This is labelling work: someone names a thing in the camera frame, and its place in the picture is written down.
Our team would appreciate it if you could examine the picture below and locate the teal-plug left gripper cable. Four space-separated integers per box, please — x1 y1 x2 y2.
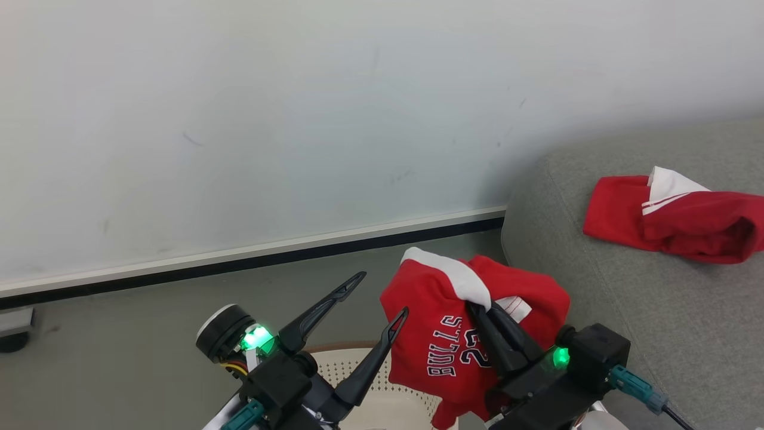
220 399 266 430

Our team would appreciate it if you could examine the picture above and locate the grey fabric sofa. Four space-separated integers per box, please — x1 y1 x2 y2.
500 116 764 430

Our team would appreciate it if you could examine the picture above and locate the cream perforated laundry basket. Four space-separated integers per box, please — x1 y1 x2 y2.
309 343 460 430

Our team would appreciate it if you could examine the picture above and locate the teal-plug right gripper cable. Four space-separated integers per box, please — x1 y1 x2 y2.
608 364 698 430

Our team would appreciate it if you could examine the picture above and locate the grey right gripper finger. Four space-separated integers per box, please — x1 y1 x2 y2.
486 303 546 371
466 303 520 379

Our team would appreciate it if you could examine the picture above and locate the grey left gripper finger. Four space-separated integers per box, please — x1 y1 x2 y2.
334 307 410 410
278 271 368 354

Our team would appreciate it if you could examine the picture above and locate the teal-plug gripper cable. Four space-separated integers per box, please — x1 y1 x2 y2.
220 399 266 430
608 364 698 430

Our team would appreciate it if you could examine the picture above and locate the red and white garment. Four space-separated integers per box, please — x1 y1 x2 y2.
583 165 764 265

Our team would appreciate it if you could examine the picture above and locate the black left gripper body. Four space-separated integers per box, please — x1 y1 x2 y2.
238 325 353 430

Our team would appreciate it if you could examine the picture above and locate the white and black baseboard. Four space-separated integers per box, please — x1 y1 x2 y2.
0 205 508 311

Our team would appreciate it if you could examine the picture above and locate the red Bulls jersey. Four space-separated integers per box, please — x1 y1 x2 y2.
380 247 571 430

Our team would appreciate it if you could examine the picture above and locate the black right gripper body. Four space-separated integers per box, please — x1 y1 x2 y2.
484 346 598 430

